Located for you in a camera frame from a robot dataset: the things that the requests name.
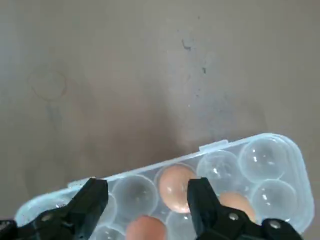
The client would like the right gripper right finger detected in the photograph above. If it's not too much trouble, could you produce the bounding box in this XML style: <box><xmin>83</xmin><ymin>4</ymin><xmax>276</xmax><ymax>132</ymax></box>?
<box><xmin>186</xmin><ymin>177</ymin><xmax>303</xmax><ymax>240</ymax></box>

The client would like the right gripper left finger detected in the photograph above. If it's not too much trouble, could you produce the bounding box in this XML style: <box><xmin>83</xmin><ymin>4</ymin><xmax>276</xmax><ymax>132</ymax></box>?
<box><xmin>0</xmin><ymin>176</ymin><xmax>110</xmax><ymax>240</ymax></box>

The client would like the brown egg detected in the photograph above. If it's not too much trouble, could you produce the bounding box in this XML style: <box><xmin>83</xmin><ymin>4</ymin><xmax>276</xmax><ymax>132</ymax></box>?
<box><xmin>218</xmin><ymin>191</ymin><xmax>256</xmax><ymax>223</ymax></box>
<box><xmin>126</xmin><ymin>216</ymin><xmax>168</xmax><ymax>240</ymax></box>
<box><xmin>158</xmin><ymin>166</ymin><xmax>198</xmax><ymax>213</ymax></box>

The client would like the transparent twelve-slot egg tray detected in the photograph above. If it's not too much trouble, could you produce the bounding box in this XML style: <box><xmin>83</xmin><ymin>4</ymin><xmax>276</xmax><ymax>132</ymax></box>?
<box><xmin>14</xmin><ymin>132</ymin><xmax>315</xmax><ymax>240</ymax></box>

